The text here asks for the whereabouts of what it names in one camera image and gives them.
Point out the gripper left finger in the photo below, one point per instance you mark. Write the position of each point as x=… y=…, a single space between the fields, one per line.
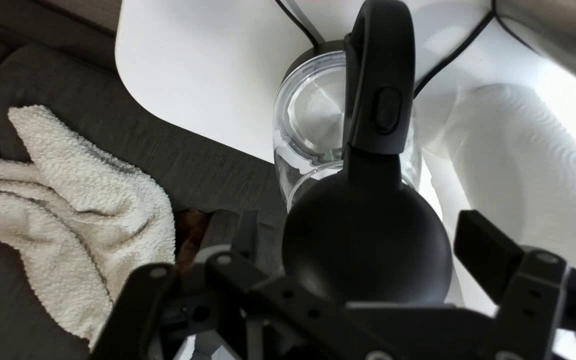
x=248 y=295

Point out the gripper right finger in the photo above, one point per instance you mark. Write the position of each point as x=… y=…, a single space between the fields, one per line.
x=533 y=300

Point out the black kettle lid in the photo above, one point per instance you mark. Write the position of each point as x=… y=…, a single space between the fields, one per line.
x=368 y=240

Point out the glass electric kettle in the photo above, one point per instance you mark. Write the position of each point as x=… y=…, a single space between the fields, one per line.
x=368 y=100

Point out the black kettle base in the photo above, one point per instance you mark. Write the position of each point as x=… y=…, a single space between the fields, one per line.
x=313 y=52

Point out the white paper towel roll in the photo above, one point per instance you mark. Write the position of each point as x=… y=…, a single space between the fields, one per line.
x=513 y=165

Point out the dark grey sofa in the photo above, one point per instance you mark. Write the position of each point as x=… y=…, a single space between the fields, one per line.
x=178 y=165

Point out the cream fleece blanket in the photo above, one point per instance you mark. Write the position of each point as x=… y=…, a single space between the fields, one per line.
x=78 y=210

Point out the stainless steel container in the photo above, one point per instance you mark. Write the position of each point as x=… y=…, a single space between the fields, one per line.
x=563 y=35

